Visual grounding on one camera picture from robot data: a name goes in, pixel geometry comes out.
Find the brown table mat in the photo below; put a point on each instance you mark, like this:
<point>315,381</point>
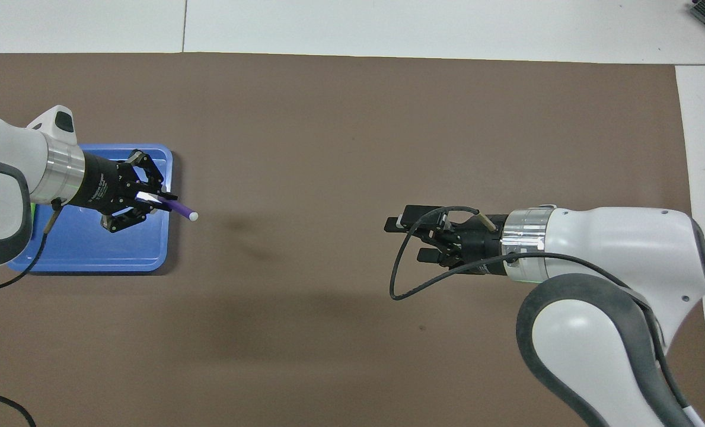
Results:
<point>352,148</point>

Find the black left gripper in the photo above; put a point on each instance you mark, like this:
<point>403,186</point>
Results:
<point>106,184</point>

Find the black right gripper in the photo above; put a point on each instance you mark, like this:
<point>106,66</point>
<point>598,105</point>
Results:
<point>477,246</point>

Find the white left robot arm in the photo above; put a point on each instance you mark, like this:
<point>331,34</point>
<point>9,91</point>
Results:
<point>8,154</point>

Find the blue plastic tray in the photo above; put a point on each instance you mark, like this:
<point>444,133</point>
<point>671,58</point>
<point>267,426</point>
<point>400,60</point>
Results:
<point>91,249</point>

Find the purple marker pen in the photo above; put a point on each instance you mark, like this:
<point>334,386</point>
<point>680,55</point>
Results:
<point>180,209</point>

